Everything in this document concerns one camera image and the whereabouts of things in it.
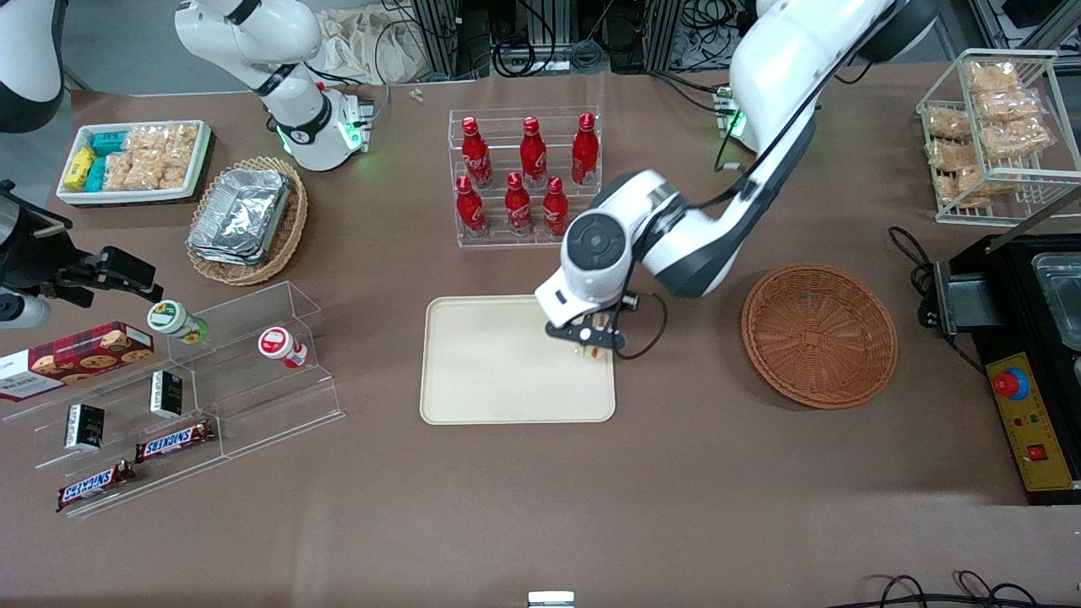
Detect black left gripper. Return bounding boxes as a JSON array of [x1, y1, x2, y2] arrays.
[[545, 297, 630, 352]]

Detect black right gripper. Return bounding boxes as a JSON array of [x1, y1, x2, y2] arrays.
[[0, 182, 164, 309]]

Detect small sandwich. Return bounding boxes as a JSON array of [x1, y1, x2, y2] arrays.
[[578, 314, 612, 362]]

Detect cream plastic tray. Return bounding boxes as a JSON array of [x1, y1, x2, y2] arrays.
[[420, 295, 617, 425]]

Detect aluminium foil tray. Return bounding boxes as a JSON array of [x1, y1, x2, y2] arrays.
[[187, 167, 293, 268]]

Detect light wicker basket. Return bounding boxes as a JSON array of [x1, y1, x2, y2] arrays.
[[186, 156, 309, 286]]

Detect brown wicker basket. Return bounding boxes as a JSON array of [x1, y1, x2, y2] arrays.
[[741, 264, 899, 410]]

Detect green lid sunflower jar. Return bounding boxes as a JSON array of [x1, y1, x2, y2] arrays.
[[148, 300, 209, 345]]

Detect white plastic snack bin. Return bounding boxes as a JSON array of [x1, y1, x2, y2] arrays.
[[57, 120, 212, 207]]

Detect red tartan cookie box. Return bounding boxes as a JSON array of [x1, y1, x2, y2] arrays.
[[0, 321, 155, 403]]

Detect yellow snack packet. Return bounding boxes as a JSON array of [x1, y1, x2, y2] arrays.
[[63, 145, 97, 192]]

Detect clear acrylic bottle rack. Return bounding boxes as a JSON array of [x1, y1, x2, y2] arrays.
[[448, 107, 602, 248]]

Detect small black white box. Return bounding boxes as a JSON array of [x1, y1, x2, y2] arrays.
[[65, 404, 106, 451], [150, 370, 184, 420]]

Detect red cola bottle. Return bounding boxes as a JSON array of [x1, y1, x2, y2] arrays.
[[460, 117, 493, 188], [541, 176, 569, 237], [456, 176, 487, 239], [519, 117, 548, 188], [504, 172, 534, 236], [572, 112, 600, 187]]

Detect red lid jar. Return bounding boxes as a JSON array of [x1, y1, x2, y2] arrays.
[[258, 327, 310, 370]]

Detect Snickers chocolate bar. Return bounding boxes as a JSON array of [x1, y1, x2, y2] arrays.
[[57, 460, 137, 513], [135, 420, 217, 464]]

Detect clear acrylic tiered shelf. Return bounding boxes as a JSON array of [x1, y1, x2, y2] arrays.
[[0, 280, 345, 518]]

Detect white crumpled cloth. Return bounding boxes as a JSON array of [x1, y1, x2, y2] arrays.
[[317, 4, 428, 85]]

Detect black table appliance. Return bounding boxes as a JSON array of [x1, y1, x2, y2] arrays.
[[933, 232, 1081, 506]]

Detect yellow control panel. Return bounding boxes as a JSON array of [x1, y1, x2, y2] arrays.
[[986, 352, 1080, 493]]

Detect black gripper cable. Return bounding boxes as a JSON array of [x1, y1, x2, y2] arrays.
[[615, 290, 669, 361]]

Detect aluminium frame with cables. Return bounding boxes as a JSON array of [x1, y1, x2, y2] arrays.
[[410, 0, 761, 79]]

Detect black appliance cable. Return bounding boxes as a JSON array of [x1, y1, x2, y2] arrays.
[[888, 226, 940, 332]]

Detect black floor cable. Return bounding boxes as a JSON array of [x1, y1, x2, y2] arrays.
[[845, 570, 1041, 608]]

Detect white wire rack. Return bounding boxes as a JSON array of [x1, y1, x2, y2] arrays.
[[916, 49, 1081, 227]]

